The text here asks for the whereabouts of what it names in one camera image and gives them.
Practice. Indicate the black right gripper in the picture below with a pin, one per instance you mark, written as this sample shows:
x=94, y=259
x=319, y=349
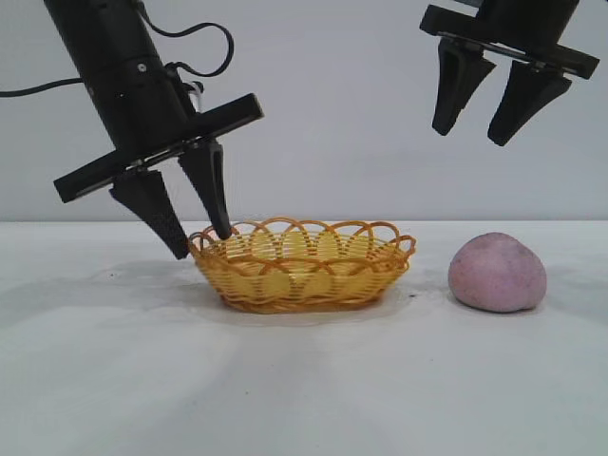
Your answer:
x=522, y=24

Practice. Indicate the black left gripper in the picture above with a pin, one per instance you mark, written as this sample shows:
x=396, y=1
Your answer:
x=138, y=109

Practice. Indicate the yellow woven wicker basket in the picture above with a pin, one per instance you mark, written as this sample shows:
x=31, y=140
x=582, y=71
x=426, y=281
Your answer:
x=304, y=285

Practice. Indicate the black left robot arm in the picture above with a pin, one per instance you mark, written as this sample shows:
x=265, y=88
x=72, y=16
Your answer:
x=95, y=28

